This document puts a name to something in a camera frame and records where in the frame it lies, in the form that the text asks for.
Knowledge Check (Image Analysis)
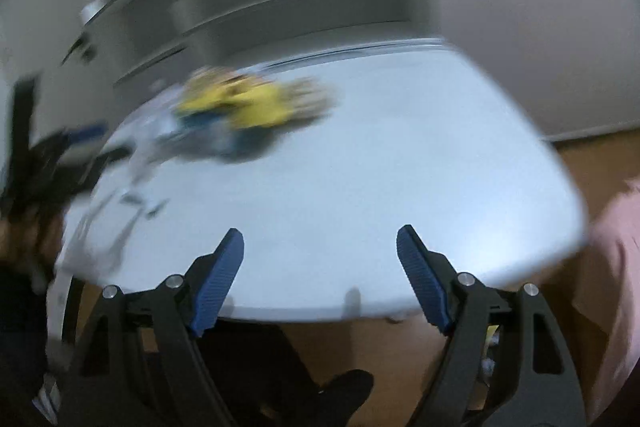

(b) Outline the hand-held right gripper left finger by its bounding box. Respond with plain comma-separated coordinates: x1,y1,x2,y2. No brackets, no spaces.
60,228,246,427

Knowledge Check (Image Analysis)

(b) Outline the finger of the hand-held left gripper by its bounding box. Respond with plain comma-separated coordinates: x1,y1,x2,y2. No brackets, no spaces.
30,121,109,158
65,147,134,198

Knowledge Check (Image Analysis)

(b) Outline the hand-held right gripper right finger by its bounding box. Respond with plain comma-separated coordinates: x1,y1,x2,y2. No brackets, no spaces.
396,224,588,427

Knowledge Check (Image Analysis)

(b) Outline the person's left forearm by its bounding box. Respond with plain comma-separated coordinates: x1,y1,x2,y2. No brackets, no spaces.
0,207,68,298

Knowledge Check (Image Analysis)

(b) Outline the yellow crumpled packet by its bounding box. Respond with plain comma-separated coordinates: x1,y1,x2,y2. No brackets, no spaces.
172,67,341,162

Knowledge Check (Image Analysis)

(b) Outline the pink fleece blanket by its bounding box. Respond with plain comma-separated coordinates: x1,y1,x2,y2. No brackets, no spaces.
572,177,640,424

